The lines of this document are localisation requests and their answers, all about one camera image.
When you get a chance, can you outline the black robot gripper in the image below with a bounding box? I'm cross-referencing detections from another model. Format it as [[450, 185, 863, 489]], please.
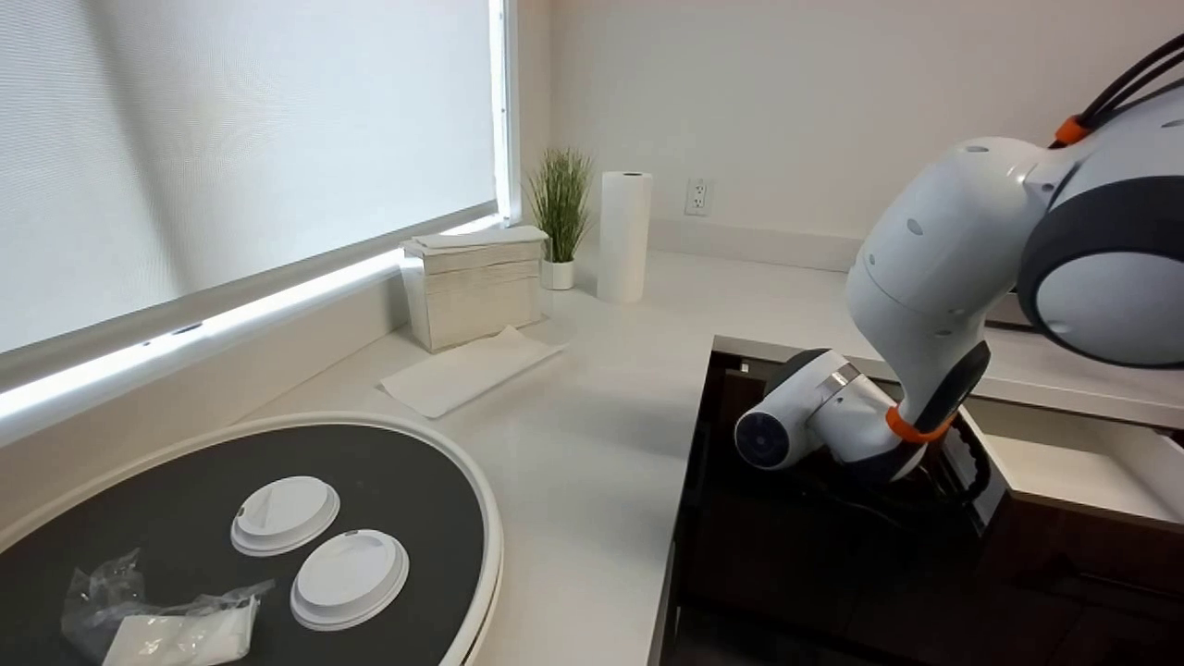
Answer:
[[848, 419, 991, 522]]

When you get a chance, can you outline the open dark wooden drawer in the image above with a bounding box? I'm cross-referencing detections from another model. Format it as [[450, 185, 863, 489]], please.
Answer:
[[658, 347, 1184, 666]]

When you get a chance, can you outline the white paper towel roll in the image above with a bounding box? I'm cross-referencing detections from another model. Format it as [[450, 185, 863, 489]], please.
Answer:
[[591, 168, 655, 307]]

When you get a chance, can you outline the small green plant white pot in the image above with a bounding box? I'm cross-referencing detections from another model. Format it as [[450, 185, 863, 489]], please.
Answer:
[[528, 149, 591, 295]]

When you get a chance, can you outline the flat white paper sheet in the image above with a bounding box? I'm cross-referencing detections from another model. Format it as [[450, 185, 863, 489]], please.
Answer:
[[374, 321, 568, 423]]

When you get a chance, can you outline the white napkin dispenser box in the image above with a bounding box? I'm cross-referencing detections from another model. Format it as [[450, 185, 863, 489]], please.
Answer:
[[395, 221, 552, 357]]

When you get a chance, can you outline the white plastic cup lid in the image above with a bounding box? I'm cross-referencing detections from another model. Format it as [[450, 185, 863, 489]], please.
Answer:
[[228, 473, 346, 561], [288, 524, 416, 635]]

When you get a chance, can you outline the round black tray white rim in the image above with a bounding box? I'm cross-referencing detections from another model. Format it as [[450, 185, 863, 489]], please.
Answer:
[[0, 410, 507, 666]]

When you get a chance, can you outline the white roller window blind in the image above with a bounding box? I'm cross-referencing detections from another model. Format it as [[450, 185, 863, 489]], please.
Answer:
[[0, 0, 511, 364]]

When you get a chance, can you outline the clear plastic bag with napkin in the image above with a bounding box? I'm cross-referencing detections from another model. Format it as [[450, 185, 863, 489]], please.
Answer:
[[56, 549, 279, 666]]

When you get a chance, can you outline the white wall power outlet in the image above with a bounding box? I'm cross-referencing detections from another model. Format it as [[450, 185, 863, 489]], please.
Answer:
[[681, 173, 718, 221]]

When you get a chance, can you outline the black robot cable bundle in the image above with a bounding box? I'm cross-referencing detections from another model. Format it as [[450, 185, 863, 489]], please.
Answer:
[[1048, 33, 1184, 151]]

